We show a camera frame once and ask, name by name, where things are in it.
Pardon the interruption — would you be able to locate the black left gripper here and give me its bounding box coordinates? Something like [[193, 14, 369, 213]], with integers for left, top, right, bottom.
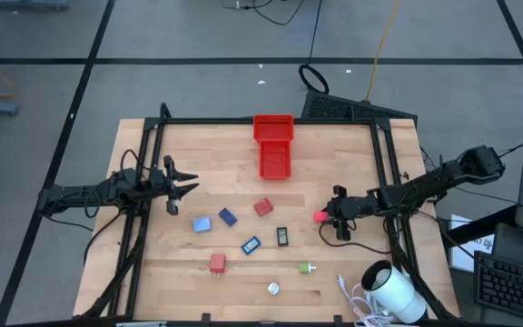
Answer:
[[147, 155, 201, 216]]

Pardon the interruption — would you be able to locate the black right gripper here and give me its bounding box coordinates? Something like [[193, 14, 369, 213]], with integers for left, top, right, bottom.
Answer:
[[326, 184, 380, 242]]

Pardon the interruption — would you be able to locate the light blue charger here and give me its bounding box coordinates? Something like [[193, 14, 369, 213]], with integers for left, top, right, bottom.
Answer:
[[192, 216, 212, 234]]

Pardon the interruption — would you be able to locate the dark blue block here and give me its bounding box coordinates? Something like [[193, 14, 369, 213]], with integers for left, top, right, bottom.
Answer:
[[218, 207, 239, 227]]

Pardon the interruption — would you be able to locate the red wall charger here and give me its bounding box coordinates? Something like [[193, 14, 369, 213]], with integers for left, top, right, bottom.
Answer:
[[209, 253, 227, 277], [252, 197, 275, 218]]

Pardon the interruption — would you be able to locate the blue framed small display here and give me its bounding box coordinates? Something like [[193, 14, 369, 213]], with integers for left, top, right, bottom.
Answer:
[[241, 235, 262, 255]]

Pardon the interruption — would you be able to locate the red plastic bin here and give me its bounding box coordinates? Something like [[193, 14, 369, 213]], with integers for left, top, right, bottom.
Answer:
[[252, 114, 295, 144], [259, 140, 293, 181]]

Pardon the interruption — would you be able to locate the white cylinder black rim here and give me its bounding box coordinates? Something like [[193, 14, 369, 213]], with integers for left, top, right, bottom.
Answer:
[[360, 259, 428, 324]]

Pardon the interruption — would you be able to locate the black perforated case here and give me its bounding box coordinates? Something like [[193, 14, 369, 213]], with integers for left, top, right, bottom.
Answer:
[[300, 89, 419, 124]]

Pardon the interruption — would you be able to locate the white paper sheet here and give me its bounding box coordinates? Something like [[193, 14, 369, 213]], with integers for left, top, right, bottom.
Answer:
[[448, 213, 495, 273]]

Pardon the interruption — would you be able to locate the black side desk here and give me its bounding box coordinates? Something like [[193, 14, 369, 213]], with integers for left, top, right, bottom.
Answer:
[[442, 203, 523, 327]]

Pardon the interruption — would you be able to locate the black keyboard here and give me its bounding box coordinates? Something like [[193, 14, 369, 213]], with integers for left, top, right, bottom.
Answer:
[[473, 251, 523, 324]]

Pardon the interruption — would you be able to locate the black metal table frame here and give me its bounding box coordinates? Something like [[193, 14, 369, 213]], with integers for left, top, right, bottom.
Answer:
[[79, 102, 460, 327]]

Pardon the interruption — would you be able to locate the white cable bundle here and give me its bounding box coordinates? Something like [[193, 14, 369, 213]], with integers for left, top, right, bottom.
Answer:
[[336, 273, 397, 327]]

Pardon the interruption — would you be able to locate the yellow hanging cable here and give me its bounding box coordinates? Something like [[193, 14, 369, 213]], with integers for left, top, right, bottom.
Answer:
[[364, 0, 401, 102]]

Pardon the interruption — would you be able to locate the black cable with coil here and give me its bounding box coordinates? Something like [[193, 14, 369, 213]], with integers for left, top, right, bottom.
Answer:
[[297, 0, 331, 95]]

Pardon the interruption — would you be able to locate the black floor cable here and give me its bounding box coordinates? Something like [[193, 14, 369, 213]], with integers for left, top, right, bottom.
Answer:
[[222, 0, 306, 26]]

